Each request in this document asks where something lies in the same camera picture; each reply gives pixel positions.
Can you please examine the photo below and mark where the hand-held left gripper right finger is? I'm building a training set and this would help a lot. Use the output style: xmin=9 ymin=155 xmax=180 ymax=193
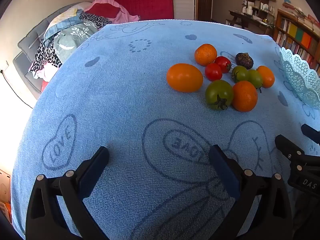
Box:
xmin=209 ymin=144 xmax=293 ymax=240

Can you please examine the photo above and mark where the blue denim garment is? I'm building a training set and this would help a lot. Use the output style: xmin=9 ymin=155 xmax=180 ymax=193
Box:
xmin=42 ymin=15 xmax=83 ymax=43

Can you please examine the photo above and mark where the dark wooden desk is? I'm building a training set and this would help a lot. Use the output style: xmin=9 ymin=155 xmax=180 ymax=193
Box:
xmin=226 ymin=10 xmax=275 ymax=35

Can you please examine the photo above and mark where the brown wooden door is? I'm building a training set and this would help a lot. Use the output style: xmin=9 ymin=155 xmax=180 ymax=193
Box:
xmin=196 ymin=0 xmax=213 ymax=22

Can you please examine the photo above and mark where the red tomato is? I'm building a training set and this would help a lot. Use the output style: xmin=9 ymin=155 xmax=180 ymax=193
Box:
xmin=214 ymin=56 xmax=232 ymax=73
xmin=205 ymin=63 xmax=223 ymax=81

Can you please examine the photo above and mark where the orange mandarin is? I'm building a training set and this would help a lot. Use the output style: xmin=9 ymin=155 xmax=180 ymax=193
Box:
xmin=232 ymin=81 xmax=258 ymax=112
xmin=194 ymin=44 xmax=217 ymax=66

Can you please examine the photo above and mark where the red pillow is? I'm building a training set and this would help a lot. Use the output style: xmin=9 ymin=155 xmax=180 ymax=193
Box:
xmin=85 ymin=2 xmax=120 ymax=18

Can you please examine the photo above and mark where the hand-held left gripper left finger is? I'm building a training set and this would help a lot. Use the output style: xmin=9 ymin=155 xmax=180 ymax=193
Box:
xmin=26 ymin=146 xmax=110 ymax=240

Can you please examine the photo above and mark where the pink blanket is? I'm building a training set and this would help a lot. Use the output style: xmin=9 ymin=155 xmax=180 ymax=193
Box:
xmin=85 ymin=0 xmax=140 ymax=28

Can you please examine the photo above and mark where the white slatted cabinet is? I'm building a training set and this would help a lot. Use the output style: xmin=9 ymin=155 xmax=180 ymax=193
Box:
xmin=172 ymin=0 xmax=198 ymax=20

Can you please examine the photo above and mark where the grey leaf-print blanket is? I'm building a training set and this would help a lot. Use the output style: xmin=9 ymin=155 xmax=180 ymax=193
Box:
xmin=54 ymin=24 xmax=99 ymax=63

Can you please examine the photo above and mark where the black cable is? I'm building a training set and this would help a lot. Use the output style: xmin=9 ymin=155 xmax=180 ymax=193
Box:
xmin=0 ymin=70 xmax=34 ymax=109

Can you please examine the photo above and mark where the blue printed towel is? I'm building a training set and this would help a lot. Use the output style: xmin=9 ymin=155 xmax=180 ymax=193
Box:
xmin=10 ymin=19 xmax=320 ymax=240

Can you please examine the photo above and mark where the large green tomato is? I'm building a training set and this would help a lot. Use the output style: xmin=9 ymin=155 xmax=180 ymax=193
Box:
xmin=205 ymin=79 xmax=234 ymax=110

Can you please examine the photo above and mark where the small green tomato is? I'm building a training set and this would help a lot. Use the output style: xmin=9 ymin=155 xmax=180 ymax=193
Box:
xmin=231 ymin=66 xmax=249 ymax=83
xmin=247 ymin=69 xmax=263 ymax=93

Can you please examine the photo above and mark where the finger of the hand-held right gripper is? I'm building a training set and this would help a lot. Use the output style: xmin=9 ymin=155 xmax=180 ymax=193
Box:
xmin=301 ymin=124 xmax=320 ymax=145
xmin=275 ymin=134 xmax=305 ymax=164

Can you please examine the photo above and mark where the dark wrinkled passion fruit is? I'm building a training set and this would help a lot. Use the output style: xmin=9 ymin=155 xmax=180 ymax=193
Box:
xmin=235 ymin=52 xmax=254 ymax=70

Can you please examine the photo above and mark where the light blue lace-pattern basket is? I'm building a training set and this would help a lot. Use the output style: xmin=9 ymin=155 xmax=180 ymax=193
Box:
xmin=279 ymin=47 xmax=320 ymax=110

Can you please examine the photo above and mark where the wooden desktop shelf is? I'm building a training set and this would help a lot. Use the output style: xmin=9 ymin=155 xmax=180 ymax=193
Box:
xmin=244 ymin=0 xmax=277 ymax=15

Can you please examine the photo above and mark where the leopard print garment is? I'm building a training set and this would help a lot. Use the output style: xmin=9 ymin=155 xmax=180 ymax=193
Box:
xmin=29 ymin=37 xmax=63 ymax=74
xmin=79 ymin=12 xmax=112 ymax=30

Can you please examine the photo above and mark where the small orange tomato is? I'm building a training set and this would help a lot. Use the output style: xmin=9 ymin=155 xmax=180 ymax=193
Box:
xmin=257 ymin=65 xmax=275 ymax=88

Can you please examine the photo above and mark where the large orange tomato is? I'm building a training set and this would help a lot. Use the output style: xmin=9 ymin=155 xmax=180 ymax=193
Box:
xmin=166 ymin=63 xmax=203 ymax=92

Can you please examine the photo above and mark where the wooden bookshelf with books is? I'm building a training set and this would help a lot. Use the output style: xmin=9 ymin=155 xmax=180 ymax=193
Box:
xmin=272 ymin=4 xmax=320 ymax=77

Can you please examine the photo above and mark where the grey sofa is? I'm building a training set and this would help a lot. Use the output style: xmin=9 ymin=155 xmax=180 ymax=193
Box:
xmin=12 ymin=2 xmax=93 ymax=100

